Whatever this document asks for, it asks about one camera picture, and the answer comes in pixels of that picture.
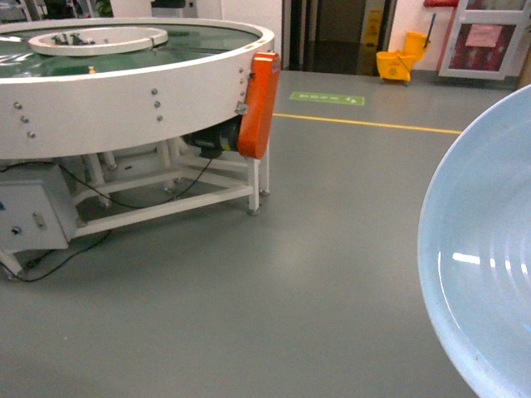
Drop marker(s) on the light blue round tray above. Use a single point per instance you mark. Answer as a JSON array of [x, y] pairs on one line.
[[473, 250]]

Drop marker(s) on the orange motor guard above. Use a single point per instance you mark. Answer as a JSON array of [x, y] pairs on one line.
[[260, 100]]

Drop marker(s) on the black electric motor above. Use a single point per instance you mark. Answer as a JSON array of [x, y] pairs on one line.
[[215, 140]]

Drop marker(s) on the round white conveyor table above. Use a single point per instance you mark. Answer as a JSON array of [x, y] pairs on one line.
[[108, 100]]

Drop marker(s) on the yellow mop bucket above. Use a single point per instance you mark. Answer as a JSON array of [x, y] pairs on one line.
[[398, 65]]

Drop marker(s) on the yellow wet floor sign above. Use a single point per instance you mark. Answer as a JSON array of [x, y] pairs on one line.
[[372, 29]]

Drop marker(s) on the grey control box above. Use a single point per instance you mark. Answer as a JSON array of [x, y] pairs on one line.
[[37, 211]]

